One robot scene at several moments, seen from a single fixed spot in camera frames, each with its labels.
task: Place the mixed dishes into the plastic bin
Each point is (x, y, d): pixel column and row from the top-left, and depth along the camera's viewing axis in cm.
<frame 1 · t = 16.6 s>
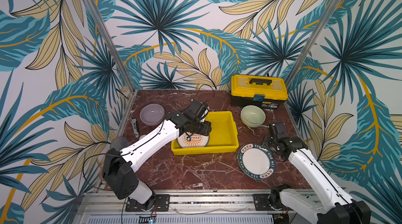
left hand: (205, 129, 77), fingers open
right hand: (265, 142, 83), fingers open
yellow plastic bin: (223, 137, 94), point 3 cm above the table
yellow black toolbox: (266, 90, 101), point 16 cm above the table
lilac bowl: (152, 112, 103), point 5 cm above the table
orange sunburst plate: (191, 142, 94), on the table
white plate dark green rim: (256, 161, 87), on the table
grey folding knife tool: (134, 122, 102), on the table

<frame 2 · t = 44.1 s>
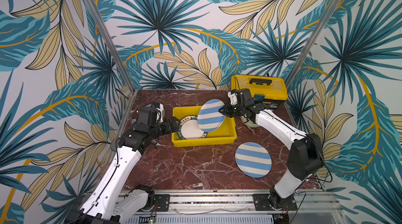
left hand: (173, 124, 74), fingers open
right hand: (217, 111, 87), fingers closed
white plate dark green rim: (189, 129, 99), on the table
blue cream striped plate: (210, 120, 94), point 10 cm above the table
blue cream striped plate 2: (253, 159, 89), on the table
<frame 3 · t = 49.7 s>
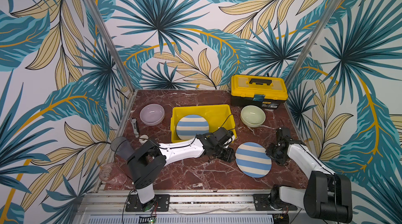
left hand: (230, 158, 80), fingers open
right hand: (269, 154, 89), fingers open
blue cream striped plate: (188, 126, 97), point 4 cm above the table
grey translucent cup: (118, 152, 78), point 13 cm above the table
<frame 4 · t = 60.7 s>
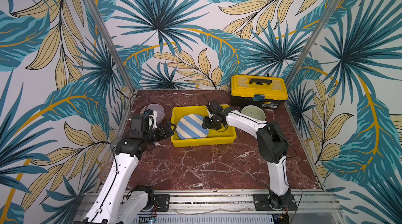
left hand: (169, 129, 75), fingers open
right hand: (204, 126, 97), fingers open
blue cream striped plate 2: (190, 126, 98), point 4 cm above the table
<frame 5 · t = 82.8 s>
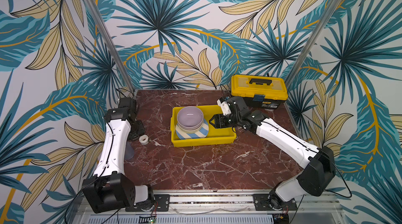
left hand: (137, 135, 76), fingers open
right hand: (211, 122, 81), fingers open
lilac bowl: (190, 118, 95), point 9 cm above the table
pale green bowl: (190, 131, 89), point 10 cm above the table
white tape roll: (144, 139, 94), point 2 cm above the table
